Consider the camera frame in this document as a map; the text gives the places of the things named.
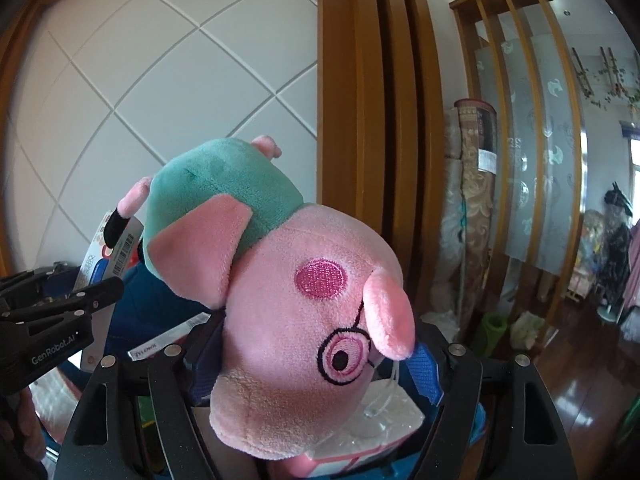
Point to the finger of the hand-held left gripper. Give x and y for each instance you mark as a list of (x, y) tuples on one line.
[(30, 285), (90, 297)]

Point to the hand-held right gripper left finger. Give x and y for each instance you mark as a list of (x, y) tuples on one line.
[(202, 380)]

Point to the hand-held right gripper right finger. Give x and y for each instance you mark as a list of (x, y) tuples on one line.
[(425, 370)]

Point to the white blue medicine box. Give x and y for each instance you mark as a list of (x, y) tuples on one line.
[(117, 255)]

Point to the blue plastic storage crate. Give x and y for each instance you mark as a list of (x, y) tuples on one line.
[(150, 305)]

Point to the green dress pig plush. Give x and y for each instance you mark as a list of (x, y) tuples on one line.
[(280, 285)]

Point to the person's left hand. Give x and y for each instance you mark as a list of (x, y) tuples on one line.
[(12, 425)]

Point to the green rolled mat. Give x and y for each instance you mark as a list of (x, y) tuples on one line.
[(490, 335)]

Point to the white plastic bag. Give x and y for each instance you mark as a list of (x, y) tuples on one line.
[(525, 330)]

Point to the rolled patterned carpet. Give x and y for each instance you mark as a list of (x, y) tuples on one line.
[(475, 185)]

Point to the dark clothes pile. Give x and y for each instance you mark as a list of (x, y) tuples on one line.
[(617, 240)]

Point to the wooden slat partition screen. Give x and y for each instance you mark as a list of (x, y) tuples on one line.
[(530, 135)]

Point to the hanging artificial vine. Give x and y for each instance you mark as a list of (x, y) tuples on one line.
[(605, 80)]

